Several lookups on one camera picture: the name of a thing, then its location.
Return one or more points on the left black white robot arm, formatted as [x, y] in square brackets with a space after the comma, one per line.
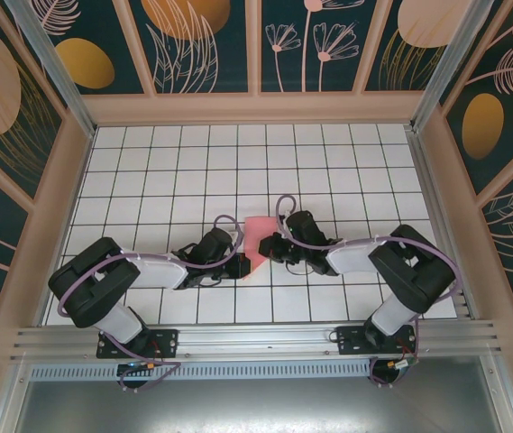
[157, 273]

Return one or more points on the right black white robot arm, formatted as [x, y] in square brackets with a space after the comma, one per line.
[355, 259]

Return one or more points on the grey metal sheet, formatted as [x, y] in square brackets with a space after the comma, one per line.
[256, 406]

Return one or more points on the yellow power connector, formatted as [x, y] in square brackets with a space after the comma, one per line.
[392, 363]
[150, 363]

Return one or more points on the long aluminium mounting rail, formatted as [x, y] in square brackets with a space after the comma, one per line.
[256, 338]

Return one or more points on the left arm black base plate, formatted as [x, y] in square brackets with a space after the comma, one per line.
[166, 343]

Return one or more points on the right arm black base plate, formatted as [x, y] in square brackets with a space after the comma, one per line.
[350, 340]

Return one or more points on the aluminium table side rail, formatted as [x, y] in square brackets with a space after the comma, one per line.
[436, 216]

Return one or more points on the aluminium corner post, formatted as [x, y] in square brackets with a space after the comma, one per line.
[445, 63]
[57, 76]

